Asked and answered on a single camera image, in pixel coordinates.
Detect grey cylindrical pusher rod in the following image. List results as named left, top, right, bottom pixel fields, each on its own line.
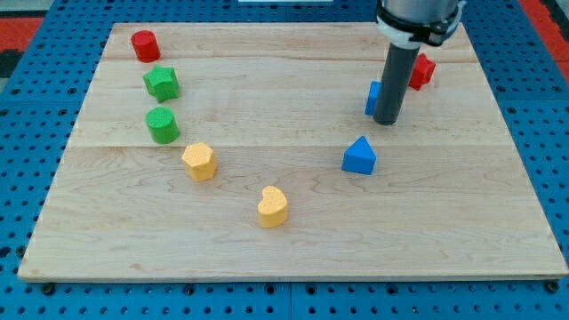
left=373, top=44, right=420, bottom=125

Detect blue cube block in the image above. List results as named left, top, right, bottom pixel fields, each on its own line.
left=365, top=80, right=381, bottom=116

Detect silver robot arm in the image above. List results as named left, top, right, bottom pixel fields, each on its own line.
left=373, top=0, right=466, bottom=125

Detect yellow heart block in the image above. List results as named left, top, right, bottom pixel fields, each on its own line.
left=257, top=186, right=288, bottom=228

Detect red star block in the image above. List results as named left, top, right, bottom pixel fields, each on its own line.
left=408, top=53, right=437, bottom=91

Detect blue triangle block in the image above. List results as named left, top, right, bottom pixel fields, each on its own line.
left=341, top=136, right=377, bottom=175

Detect light wooden board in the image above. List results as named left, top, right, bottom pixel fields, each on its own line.
left=19, top=23, right=568, bottom=283

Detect yellow hexagon block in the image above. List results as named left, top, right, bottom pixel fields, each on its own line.
left=181, top=142, right=217, bottom=182

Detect green star block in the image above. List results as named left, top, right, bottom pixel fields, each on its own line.
left=142, top=65, right=180, bottom=102

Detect green cylinder block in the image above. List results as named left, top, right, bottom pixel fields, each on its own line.
left=145, top=107, right=180, bottom=144

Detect red cylinder block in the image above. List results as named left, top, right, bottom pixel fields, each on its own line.
left=131, top=30, right=161, bottom=63

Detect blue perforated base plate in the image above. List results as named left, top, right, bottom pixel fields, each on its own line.
left=1, top=0, right=568, bottom=319

